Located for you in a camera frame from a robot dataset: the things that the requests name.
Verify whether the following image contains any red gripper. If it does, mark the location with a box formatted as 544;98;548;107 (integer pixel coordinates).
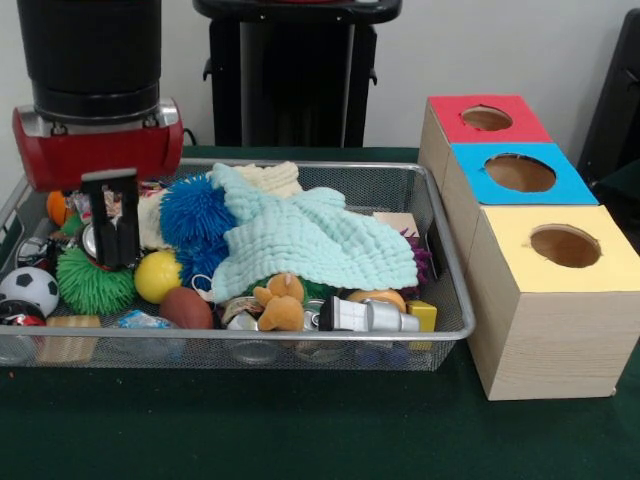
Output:
12;105;185;270

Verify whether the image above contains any blue spiky rubber ball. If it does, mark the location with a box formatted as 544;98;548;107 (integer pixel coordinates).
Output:
159;172;236;249

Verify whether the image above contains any light blue waffle cloth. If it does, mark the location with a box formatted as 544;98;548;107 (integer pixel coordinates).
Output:
212;162;419;304

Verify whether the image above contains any shallow clear mesh bin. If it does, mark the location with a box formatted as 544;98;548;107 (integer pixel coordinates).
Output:
0;154;477;374

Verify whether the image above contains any wooden box with three holes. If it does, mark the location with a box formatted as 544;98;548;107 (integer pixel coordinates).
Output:
418;94;640;401

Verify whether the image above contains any smooth yellow ball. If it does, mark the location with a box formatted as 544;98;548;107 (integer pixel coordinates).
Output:
133;250;184;304

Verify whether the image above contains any green spiky rubber ball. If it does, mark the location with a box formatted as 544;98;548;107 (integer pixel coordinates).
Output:
56;247;137;316

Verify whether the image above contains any small black-white soccer ball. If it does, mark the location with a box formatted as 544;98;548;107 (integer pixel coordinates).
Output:
0;266;61;317

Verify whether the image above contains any small brown toy football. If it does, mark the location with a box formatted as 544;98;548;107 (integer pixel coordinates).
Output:
159;287;215;330

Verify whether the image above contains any cream knitted cloth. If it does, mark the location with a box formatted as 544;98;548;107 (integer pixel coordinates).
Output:
137;162;301;251

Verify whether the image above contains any tan plush animal toy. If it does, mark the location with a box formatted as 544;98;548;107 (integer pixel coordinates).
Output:
252;273;306;332

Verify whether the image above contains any dark green table cloth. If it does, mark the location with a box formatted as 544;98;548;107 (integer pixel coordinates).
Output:
0;144;640;480

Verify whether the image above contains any black equipment case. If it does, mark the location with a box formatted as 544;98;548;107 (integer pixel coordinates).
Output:
577;8;640;201

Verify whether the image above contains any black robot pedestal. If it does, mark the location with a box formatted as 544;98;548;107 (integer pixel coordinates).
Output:
192;0;404;149

